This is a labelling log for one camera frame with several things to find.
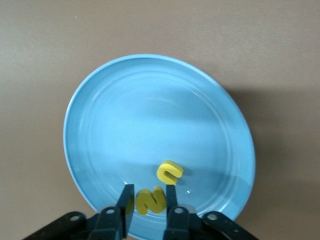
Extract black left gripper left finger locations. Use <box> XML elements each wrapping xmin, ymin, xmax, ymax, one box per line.
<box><xmin>23</xmin><ymin>184</ymin><xmax>136</xmax><ymax>240</ymax></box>

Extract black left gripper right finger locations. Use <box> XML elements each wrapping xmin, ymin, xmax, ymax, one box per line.
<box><xmin>162</xmin><ymin>184</ymin><xmax>262</xmax><ymax>240</ymax></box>

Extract yellow foam digit two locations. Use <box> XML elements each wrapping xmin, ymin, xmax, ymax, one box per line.
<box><xmin>126</xmin><ymin>185</ymin><xmax>167</xmax><ymax>216</ymax></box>

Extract yellow foam letter U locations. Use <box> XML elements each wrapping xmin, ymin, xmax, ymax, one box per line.
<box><xmin>156</xmin><ymin>160</ymin><xmax>185</xmax><ymax>186</ymax></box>

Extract blue plate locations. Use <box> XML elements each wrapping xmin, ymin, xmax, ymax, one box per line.
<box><xmin>63</xmin><ymin>54</ymin><xmax>256</xmax><ymax>240</ymax></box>

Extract brown table cover sheet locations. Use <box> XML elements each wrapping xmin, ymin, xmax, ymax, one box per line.
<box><xmin>0</xmin><ymin>0</ymin><xmax>320</xmax><ymax>240</ymax></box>

